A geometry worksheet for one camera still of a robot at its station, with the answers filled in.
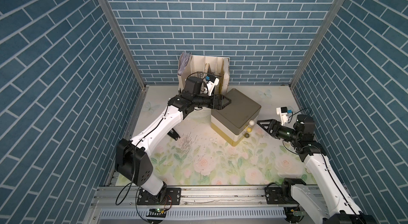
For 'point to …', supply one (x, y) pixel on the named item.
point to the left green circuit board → (156, 212)
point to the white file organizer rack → (199, 66)
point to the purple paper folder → (184, 61)
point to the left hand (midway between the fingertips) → (228, 101)
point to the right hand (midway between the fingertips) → (262, 125)
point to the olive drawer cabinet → (231, 122)
